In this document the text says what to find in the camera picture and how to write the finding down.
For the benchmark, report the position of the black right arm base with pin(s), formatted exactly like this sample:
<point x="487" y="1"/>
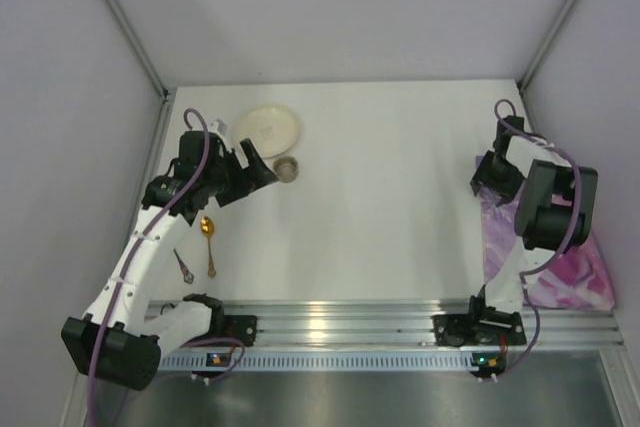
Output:
<point x="460" y="330"/>

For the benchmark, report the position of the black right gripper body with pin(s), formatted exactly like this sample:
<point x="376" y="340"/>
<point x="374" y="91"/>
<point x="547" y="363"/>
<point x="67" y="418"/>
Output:
<point x="489" y="182"/>

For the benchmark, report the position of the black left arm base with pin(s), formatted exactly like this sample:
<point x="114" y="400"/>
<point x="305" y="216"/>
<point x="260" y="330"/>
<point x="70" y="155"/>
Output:
<point x="238" y="327"/>

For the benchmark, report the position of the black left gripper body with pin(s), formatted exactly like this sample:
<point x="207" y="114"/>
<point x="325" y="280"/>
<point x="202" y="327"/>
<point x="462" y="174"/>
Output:
<point x="238" y="175"/>

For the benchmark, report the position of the small metal cup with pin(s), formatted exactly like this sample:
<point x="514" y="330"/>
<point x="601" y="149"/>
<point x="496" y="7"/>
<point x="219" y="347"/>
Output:
<point x="286" y="169"/>

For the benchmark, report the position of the gold spoon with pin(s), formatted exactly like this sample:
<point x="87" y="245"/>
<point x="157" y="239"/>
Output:
<point x="207" y="229"/>

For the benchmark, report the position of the aluminium mounting rail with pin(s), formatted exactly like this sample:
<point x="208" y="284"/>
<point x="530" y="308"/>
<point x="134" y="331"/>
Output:
<point x="404" y="324"/>

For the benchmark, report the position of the purple Elsa placemat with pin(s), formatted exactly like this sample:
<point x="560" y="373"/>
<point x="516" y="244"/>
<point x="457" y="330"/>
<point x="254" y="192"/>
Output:
<point x="579" y="280"/>

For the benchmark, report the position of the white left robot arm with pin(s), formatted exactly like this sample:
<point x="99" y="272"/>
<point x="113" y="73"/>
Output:
<point x="113" y="340"/>

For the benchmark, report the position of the white slotted cable duct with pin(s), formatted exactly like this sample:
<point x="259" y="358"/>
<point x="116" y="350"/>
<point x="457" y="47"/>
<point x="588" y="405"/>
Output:
<point x="273" y="361"/>

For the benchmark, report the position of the cream round plate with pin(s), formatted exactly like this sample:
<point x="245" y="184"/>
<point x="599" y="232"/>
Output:
<point x="272" y="128"/>

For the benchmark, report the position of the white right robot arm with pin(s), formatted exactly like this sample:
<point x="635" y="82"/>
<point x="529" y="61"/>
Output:
<point x="555" y="203"/>

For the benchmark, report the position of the silver purple fork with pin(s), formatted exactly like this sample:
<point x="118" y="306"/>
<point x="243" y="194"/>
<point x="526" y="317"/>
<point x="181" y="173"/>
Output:
<point x="187" y="275"/>

